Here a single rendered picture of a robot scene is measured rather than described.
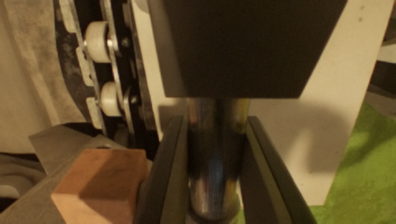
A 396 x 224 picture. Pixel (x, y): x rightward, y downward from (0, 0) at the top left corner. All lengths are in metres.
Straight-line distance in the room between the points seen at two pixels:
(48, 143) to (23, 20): 0.14
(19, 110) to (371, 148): 1.68
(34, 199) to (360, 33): 0.30
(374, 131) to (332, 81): 1.36
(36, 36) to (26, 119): 0.13
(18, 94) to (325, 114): 0.38
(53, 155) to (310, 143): 0.29
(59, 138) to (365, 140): 1.55
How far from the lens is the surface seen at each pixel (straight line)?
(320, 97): 0.23
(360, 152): 1.65
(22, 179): 0.35
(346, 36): 0.22
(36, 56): 0.31
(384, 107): 0.66
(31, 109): 0.36
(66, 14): 0.27
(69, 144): 0.29
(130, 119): 0.24
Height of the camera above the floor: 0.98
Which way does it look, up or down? 60 degrees down
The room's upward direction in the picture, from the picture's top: 177 degrees counter-clockwise
